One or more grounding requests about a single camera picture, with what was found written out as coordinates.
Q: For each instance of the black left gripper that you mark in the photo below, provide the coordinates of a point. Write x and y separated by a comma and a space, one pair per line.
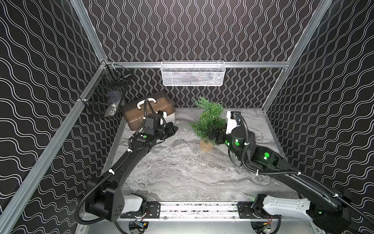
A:
168, 130

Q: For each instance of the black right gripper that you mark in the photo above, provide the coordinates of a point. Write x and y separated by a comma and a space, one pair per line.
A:
222, 132

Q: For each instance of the small green christmas tree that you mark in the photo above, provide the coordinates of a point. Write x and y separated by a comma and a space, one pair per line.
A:
211, 115

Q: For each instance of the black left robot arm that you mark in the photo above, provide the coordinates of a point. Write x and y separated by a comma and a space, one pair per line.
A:
104, 199

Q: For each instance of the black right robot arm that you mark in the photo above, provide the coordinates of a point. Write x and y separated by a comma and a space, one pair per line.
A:
329, 209

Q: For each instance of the brown lid white storage box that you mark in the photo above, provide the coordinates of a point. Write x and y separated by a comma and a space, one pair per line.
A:
133, 112

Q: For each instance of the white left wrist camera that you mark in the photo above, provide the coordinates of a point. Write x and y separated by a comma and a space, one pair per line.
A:
162, 116

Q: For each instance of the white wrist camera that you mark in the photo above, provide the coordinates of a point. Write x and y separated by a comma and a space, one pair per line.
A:
162, 116
233, 121

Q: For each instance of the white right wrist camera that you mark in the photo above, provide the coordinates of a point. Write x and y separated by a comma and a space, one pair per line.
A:
233, 121

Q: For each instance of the white wire mesh basket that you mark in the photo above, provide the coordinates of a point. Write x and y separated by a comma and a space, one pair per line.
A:
193, 73

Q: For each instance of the black wire mesh basket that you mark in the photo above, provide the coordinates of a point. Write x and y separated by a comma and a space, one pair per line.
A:
108, 92

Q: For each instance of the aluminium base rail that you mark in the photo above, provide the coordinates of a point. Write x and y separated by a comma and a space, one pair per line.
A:
209, 211

